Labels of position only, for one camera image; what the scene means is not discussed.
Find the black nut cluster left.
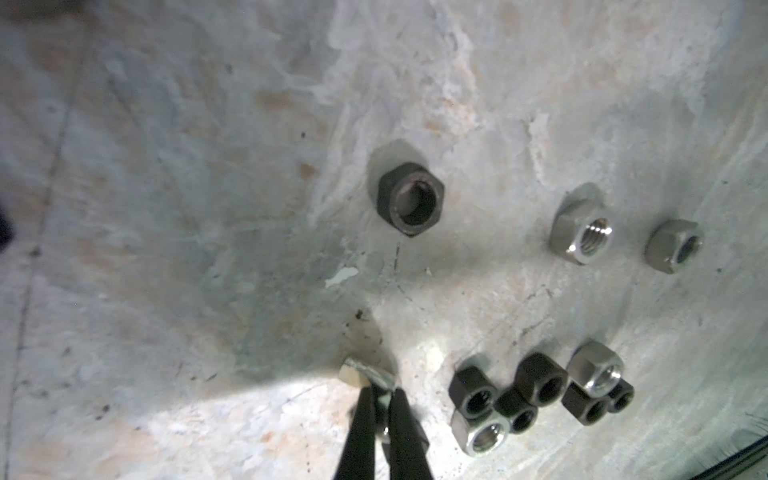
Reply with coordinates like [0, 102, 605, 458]
[448, 366, 498, 419]

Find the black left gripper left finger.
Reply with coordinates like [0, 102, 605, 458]
[334, 387, 376, 480]

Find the black nut cluster right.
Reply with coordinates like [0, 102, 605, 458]
[561, 380, 635, 426]

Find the silver nut cluster right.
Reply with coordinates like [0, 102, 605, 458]
[566, 341, 625, 398]

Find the large black hex nut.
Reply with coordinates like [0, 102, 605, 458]
[376, 162, 445, 237]

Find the black nut cluster upper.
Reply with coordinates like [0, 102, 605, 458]
[513, 352, 568, 407]

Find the grey hex nut right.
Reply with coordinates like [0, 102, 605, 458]
[644, 219, 704, 275]

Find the black nut cluster middle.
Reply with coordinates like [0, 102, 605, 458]
[494, 387, 539, 435]

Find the silver nut cluster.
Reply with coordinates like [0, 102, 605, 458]
[566, 341, 625, 398]
[451, 410, 510, 458]

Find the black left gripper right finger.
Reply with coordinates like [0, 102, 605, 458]
[388, 388, 433, 480]

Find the silver nut cluster bottom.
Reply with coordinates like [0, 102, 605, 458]
[451, 410, 510, 458]

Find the silver hex nut open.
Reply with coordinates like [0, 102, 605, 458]
[549, 199, 615, 265]

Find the black nut cluster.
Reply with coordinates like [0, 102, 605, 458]
[448, 366, 498, 419]
[513, 352, 568, 407]
[561, 380, 635, 426]
[494, 387, 539, 435]

